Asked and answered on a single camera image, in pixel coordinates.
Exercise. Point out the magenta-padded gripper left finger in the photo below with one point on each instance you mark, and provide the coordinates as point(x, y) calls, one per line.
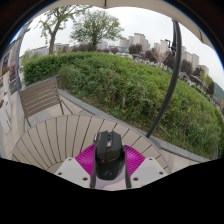
point(71, 170)

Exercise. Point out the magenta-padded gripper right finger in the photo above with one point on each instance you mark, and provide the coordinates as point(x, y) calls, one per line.
point(148, 170)

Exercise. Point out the black computer mouse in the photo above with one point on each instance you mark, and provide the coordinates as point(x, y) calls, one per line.
point(109, 156)

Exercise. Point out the brown slatted outdoor chair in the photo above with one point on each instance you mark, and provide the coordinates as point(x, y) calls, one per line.
point(40, 96)

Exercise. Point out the green trimmed hedge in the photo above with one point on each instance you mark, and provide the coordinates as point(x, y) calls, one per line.
point(116, 86)

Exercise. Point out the dark curved umbrella pole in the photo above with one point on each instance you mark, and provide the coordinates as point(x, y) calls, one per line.
point(175, 66)

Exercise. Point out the tall grey sign pillar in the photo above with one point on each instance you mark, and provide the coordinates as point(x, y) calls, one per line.
point(16, 60)

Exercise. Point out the grey storefront building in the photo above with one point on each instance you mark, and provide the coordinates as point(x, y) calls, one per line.
point(5, 63)

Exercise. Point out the distant apartment buildings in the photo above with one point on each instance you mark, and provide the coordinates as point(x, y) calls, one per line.
point(138, 40)

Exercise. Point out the slender bare-trunk tree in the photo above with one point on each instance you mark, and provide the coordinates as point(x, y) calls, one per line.
point(52, 40)

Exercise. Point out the round leafy green tree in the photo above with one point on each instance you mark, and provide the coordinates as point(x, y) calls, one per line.
point(95, 26)

